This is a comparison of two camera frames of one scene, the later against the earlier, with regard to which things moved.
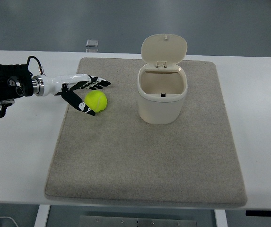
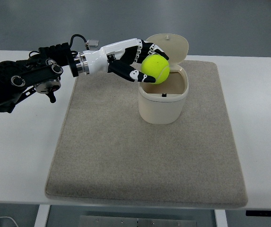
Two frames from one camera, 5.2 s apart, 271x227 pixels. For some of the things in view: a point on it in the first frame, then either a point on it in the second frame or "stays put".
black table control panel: x=266 y=213 stays put
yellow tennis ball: x=96 y=100 to x=157 y=67
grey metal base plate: x=107 y=221 stays put
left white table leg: x=42 y=212 stays put
